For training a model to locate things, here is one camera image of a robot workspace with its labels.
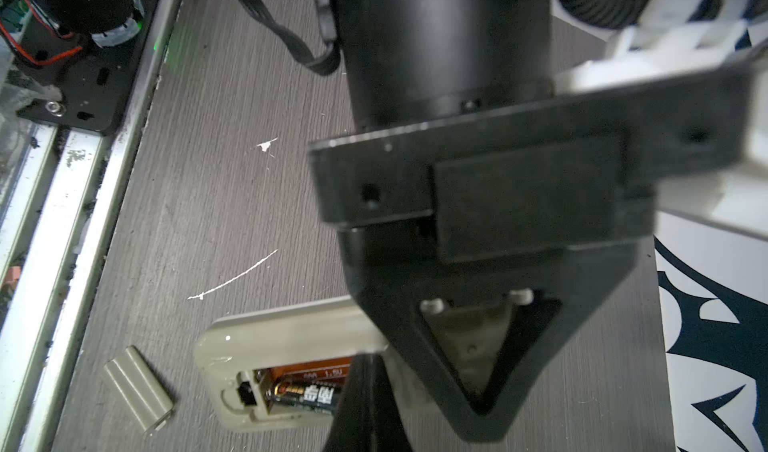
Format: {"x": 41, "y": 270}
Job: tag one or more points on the white remote control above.
{"x": 240, "y": 357}

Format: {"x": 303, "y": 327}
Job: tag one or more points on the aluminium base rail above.
{"x": 61, "y": 220}

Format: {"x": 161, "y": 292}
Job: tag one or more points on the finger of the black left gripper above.
{"x": 390, "y": 273}

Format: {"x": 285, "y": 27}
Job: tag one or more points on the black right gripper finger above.
{"x": 367, "y": 417}

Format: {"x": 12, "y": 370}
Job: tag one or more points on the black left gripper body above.
{"x": 470, "y": 185}

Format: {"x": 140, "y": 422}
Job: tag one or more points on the black AAA battery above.
{"x": 309, "y": 395}

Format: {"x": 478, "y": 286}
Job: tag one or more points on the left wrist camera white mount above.
{"x": 673, "y": 118}

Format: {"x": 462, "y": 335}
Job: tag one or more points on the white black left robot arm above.
{"x": 414, "y": 61}

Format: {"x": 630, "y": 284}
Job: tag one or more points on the beige battery cover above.
{"x": 138, "y": 390}

